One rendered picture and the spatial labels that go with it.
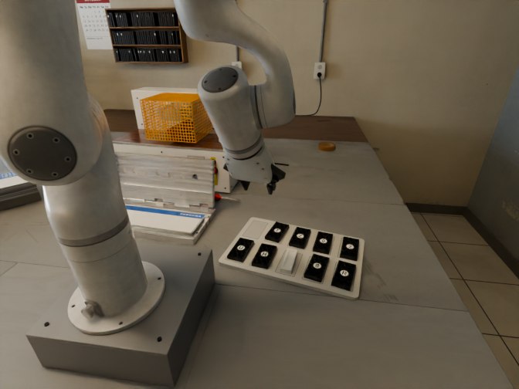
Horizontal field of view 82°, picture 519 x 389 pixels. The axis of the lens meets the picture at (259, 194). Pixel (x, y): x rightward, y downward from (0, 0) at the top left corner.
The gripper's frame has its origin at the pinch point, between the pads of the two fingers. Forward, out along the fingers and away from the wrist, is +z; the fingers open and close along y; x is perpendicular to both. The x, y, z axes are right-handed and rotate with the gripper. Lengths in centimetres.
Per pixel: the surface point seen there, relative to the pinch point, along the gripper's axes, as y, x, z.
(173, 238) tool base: -30.2, -12.5, 21.9
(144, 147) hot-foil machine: -65, 24, 26
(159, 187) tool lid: -48, 6, 26
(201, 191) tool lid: -31.1, 8.5, 26.8
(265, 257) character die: 1.1, -11.4, 22.2
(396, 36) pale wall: 31, 200, 90
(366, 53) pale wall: 11, 190, 97
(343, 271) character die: 23.3, -9.7, 23.2
